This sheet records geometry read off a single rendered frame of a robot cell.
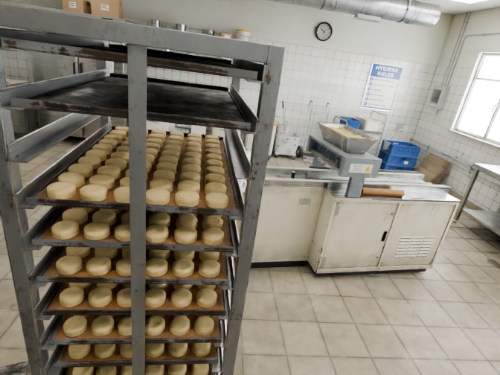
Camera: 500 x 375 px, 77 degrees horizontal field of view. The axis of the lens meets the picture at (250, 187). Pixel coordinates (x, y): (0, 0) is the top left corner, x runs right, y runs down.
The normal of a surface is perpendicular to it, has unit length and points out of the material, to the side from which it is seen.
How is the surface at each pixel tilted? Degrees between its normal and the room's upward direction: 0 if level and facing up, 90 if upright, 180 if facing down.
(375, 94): 90
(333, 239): 90
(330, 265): 88
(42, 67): 90
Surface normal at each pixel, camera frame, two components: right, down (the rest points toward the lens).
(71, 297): 0.13, -0.92
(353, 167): 0.22, 0.40
